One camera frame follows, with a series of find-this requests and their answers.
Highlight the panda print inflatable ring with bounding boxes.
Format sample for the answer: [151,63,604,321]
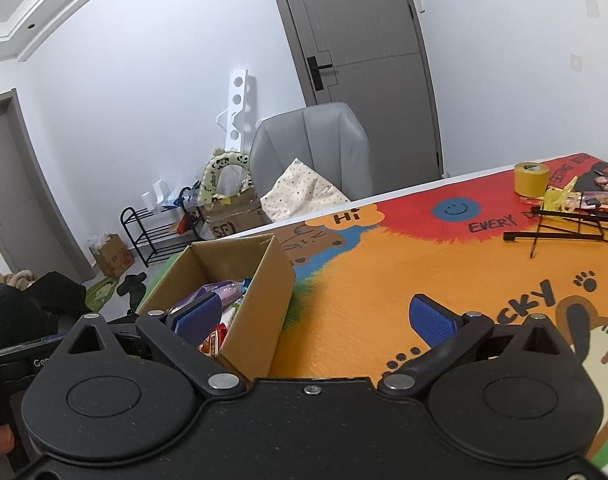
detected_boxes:
[199,147,252,204]

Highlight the black shoe rack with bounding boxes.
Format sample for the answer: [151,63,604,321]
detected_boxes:
[120,195,205,267]

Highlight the colourful cat print table mat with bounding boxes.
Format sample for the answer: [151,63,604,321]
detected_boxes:
[148,152,608,461]

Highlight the grey side door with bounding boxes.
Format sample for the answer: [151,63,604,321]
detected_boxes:
[0,88,97,281]

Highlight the red snack packet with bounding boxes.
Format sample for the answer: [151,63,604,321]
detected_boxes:
[199,324,228,356]

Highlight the white perforated board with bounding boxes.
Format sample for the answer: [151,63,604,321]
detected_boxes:
[215,69,259,153]

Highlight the yellow tape roll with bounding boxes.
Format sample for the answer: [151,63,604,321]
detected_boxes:
[514,161,551,198]

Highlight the small printed cardboard box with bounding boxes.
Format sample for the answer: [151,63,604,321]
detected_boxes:
[88,233,134,277]

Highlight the long purple cracker packet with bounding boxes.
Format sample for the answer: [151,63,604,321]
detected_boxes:
[170,280,222,313]

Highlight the green white snack packet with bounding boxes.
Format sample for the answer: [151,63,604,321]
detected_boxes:
[219,300,245,331]

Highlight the beige cloth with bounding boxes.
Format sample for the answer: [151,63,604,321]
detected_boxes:
[0,269,34,288]

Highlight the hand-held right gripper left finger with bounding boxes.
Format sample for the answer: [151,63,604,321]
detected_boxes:
[54,292,247,395]

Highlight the green floor mat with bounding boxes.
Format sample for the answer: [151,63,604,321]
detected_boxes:
[85,276,119,313]

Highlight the black wire rack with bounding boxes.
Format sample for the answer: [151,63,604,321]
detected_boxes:
[503,186,608,260]

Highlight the taped brown cardboard box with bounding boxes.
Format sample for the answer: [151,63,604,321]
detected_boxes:
[201,185,272,241]

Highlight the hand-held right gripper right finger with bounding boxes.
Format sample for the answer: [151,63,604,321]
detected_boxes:
[377,294,575,395]

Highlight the grey padded chair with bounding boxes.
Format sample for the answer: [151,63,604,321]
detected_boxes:
[249,101,375,211]

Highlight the yellow plastic wrapper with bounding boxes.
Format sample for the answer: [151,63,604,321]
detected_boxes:
[541,176,580,213]

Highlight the black door handle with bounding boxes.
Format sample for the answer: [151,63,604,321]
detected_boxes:
[306,51,337,92]

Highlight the pink purple snack packet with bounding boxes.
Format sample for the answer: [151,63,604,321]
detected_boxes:
[216,281,245,308]

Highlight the cream dotted pillow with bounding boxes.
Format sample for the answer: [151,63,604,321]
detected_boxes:
[260,158,349,222]

